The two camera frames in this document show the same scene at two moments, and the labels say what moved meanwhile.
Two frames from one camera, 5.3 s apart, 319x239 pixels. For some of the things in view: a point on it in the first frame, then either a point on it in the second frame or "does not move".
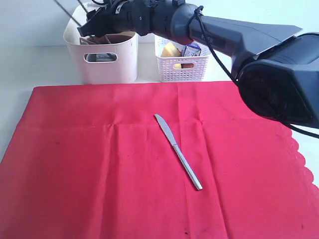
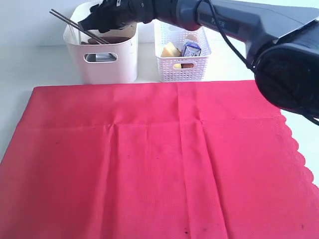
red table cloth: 91,161 does not move
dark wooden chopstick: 68,13 to 76,28
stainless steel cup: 100,57 does not move
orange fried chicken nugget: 187,65 does not move
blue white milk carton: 192,50 does not move
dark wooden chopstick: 82,6 to 100,38
